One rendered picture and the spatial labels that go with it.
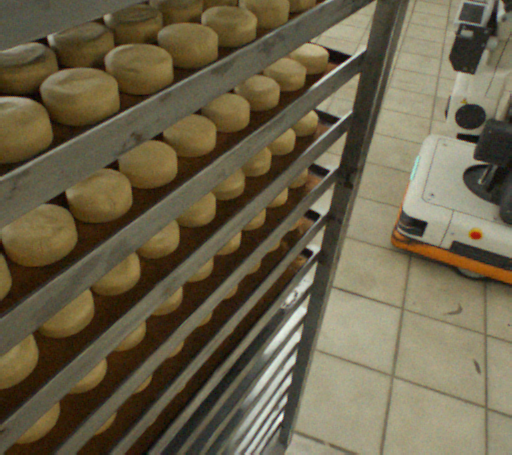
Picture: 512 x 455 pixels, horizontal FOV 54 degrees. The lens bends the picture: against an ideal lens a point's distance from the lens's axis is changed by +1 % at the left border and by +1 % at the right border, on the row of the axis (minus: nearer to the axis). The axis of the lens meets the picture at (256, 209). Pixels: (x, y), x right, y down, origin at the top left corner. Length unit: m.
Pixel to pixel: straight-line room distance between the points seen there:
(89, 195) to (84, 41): 0.12
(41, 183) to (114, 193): 0.12
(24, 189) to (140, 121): 0.09
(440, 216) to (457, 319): 0.39
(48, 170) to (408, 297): 1.85
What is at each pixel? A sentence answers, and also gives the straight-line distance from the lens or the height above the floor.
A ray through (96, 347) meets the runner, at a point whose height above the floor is 1.15.
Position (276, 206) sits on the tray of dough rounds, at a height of 1.04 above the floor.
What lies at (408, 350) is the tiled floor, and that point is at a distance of 1.91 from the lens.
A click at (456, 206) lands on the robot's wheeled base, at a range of 2.09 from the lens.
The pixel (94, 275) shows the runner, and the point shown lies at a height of 1.22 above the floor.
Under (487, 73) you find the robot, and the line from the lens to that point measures 1.95.
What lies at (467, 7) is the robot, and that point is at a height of 0.91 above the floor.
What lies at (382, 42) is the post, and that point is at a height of 1.26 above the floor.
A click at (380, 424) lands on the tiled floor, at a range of 1.74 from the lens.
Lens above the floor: 1.50
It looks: 41 degrees down
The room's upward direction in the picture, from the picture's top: 5 degrees clockwise
